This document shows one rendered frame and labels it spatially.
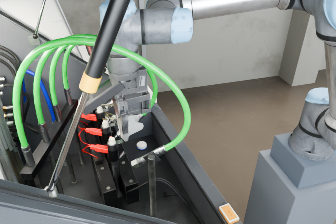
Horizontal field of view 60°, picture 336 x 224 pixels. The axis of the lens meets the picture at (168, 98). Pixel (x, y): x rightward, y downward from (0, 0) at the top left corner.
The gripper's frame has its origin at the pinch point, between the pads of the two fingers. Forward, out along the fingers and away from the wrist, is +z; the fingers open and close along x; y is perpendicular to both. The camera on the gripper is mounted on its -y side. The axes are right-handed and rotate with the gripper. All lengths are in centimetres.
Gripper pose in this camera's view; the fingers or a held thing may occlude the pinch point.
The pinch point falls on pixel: (123, 137)
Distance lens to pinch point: 79.4
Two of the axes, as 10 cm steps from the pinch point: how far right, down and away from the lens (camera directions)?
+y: 9.2, -2.2, 3.2
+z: 0.1, 8.4, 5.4
